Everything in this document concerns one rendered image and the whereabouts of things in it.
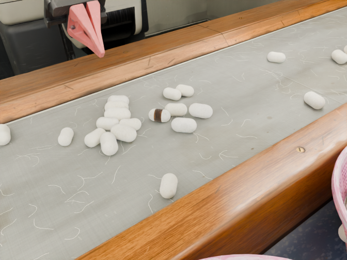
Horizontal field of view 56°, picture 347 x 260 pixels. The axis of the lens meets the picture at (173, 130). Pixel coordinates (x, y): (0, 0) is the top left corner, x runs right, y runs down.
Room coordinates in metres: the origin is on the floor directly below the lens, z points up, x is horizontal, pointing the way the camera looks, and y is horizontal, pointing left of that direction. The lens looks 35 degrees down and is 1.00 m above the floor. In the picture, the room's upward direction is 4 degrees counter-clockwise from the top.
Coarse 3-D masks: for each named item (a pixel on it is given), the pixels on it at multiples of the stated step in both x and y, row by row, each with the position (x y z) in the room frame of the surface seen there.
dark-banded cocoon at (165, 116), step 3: (150, 111) 0.40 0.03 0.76; (153, 111) 0.39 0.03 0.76; (162, 111) 0.39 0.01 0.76; (165, 111) 0.39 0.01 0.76; (168, 111) 0.39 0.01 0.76; (150, 114) 0.39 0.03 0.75; (153, 114) 0.39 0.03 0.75; (162, 114) 0.39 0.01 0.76; (165, 114) 0.39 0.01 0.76; (168, 114) 0.39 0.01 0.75; (150, 117) 0.39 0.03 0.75; (153, 117) 0.39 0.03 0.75; (162, 117) 0.39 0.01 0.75; (165, 117) 0.39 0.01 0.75; (168, 117) 0.39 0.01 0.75; (153, 120) 0.39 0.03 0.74; (162, 120) 0.39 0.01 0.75; (165, 120) 0.39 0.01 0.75; (168, 120) 0.39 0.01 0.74
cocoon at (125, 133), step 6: (114, 126) 0.36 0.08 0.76; (120, 126) 0.36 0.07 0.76; (126, 126) 0.35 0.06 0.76; (114, 132) 0.35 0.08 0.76; (120, 132) 0.35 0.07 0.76; (126, 132) 0.34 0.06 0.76; (132, 132) 0.35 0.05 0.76; (120, 138) 0.35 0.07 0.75; (126, 138) 0.34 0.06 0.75; (132, 138) 0.34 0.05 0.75
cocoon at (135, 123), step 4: (120, 120) 0.38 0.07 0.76; (124, 120) 0.38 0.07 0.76; (128, 120) 0.38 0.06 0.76; (132, 120) 0.37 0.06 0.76; (136, 120) 0.37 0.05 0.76; (124, 124) 0.37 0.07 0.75; (128, 124) 0.37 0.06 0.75; (132, 124) 0.37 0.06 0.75; (136, 124) 0.37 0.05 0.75; (140, 124) 0.37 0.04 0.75; (136, 128) 0.37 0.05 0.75
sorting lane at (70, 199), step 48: (240, 48) 0.65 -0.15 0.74; (288, 48) 0.64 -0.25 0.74; (336, 48) 0.62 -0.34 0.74; (96, 96) 0.48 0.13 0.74; (144, 96) 0.47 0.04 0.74; (192, 96) 0.46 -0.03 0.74; (240, 96) 0.45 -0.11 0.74; (288, 96) 0.44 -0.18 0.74; (336, 96) 0.43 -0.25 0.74; (48, 144) 0.36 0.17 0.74; (144, 144) 0.34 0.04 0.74; (192, 144) 0.33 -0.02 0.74; (240, 144) 0.33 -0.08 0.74; (0, 192) 0.27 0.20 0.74; (48, 192) 0.26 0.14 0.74; (96, 192) 0.26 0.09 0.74; (144, 192) 0.25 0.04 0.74; (0, 240) 0.20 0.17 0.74; (48, 240) 0.20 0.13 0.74; (96, 240) 0.20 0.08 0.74
